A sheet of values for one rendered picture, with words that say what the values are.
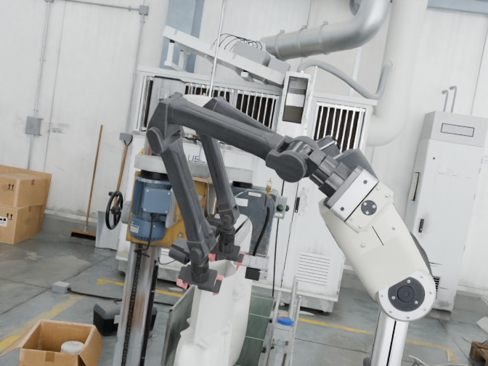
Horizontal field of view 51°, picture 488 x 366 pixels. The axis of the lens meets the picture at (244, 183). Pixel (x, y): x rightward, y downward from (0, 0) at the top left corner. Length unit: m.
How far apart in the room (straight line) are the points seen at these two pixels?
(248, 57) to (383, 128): 1.51
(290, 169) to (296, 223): 3.74
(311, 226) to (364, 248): 3.58
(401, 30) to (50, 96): 4.26
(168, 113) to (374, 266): 0.67
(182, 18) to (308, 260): 3.01
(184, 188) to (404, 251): 0.61
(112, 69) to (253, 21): 1.82
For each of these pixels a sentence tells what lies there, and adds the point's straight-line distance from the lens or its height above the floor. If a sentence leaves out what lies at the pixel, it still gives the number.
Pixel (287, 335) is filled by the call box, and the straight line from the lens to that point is 2.14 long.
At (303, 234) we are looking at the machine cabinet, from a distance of 4.94.
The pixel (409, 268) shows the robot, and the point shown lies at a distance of 1.46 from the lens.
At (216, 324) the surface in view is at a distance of 1.90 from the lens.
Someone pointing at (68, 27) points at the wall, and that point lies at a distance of 7.03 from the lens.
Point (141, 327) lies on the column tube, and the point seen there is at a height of 0.63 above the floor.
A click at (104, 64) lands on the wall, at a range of 6.75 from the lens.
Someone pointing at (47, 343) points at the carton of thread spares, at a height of 0.10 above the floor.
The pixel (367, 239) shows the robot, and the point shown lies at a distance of 1.36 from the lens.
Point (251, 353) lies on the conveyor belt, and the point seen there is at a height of 0.38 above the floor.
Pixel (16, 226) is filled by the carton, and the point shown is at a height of 0.19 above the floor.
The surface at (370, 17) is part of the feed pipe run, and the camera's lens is 4.50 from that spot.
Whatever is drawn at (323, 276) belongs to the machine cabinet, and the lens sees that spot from 5.02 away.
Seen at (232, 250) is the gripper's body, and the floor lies 1.11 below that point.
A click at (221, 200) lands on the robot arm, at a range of 1.93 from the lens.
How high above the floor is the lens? 1.54
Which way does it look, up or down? 5 degrees down
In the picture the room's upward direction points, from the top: 9 degrees clockwise
